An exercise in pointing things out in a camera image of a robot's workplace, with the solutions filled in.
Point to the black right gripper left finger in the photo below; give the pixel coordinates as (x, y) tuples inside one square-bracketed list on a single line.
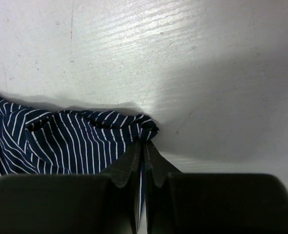
[(105, 203)]

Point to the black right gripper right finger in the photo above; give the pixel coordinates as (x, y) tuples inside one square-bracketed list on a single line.
[(211, 203)]

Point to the navy white striped underwear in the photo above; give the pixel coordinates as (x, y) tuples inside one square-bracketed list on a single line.
[(40, 142)]

